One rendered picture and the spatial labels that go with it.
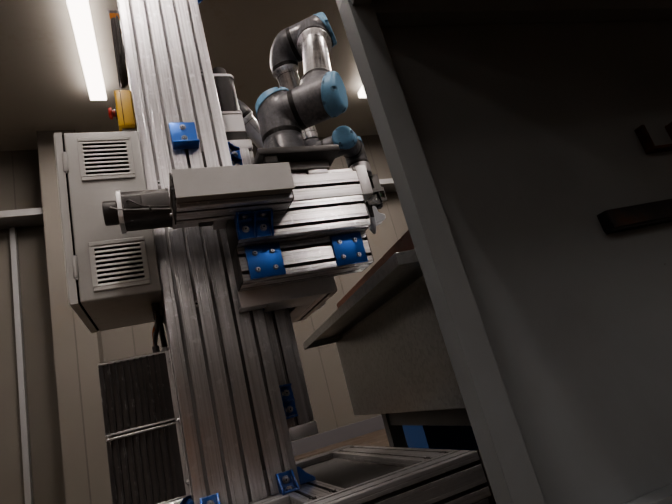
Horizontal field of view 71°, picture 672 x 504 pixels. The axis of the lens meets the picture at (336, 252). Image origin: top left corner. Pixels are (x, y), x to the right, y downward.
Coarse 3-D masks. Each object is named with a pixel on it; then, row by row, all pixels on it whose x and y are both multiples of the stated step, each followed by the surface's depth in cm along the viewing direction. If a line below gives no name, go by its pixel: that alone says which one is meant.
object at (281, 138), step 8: (280, 128) 128; (288, 128) 129; (296, 128) 131; (264, 136) 131; (272, 136) 128; (280, 136) 127; (288, 136) 127; (296, 136) 129; (264, 144) 131; (272, 144) 128; (280, 144) 126; (288, 144) 125; (296, 144) 126; (304, 144) 131
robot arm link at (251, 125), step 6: (240, 102) 190; (240, 108) 189; (246, 108) 191; (246, 114) 190; (252, 114) 194; (246, 120) 191; (252, 120) 192; (246, 126) 192; (252, 126) 192; (258, 126) 193; (252, 132) 193; (258, 132) 193; (252, 138) 194; (258, 138) 193; (258, 144) 195
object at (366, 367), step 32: (416, 288) 135; (384, 320) 163; (416, 320) 138; (352, 352) 205; (384, 352) 168; (416, 352) 142; (352, 384) 213; (384, 384) 173; (416, 384) 146; (448, 384) 126
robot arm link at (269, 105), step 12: (264, 96) 132; (276, 96) 131; (288, 96) 130; (264, 108) 131; (276, 108) 130; (288, 108) 129; (264, 120) 131; (276, 120) 129; (288, 120) 130; (300, 120) 130; (264, 132) 131
